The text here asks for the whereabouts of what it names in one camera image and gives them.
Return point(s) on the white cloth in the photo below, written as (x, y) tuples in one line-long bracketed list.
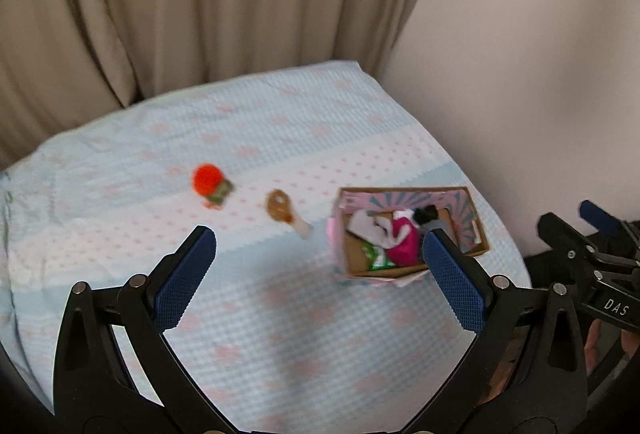
[(365, 224)]

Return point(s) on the grey cloth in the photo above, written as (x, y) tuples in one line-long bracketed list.
[(436, 226)]

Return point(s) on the orange pom-pom doll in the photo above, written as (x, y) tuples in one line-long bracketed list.
[(207, 179)]

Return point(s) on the green wet wipes packet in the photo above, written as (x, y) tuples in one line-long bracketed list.
[(375, 256)]

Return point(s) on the cardboard box with pink print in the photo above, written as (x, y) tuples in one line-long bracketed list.
[(352, 259)]

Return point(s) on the person's right hand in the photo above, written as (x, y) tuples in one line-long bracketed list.
[(592, 344)]

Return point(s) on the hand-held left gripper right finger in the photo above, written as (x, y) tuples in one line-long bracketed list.
[(452, 284)]

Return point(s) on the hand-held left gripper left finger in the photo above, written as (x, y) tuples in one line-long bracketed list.
[(187, 281)]

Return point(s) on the brown drumstick toy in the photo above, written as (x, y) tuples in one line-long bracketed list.
[(280, 206)]

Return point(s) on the pink pouch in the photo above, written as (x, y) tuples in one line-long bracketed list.
[(405, 246)]

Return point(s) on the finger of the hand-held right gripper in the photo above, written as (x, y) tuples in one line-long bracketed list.
[(597, 214), (555, 231)]

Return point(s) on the black sock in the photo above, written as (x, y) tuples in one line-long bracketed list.
[(425, 214)]

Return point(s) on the light blue patterned bed sheet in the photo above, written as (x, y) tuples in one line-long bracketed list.
[(275, 314)]

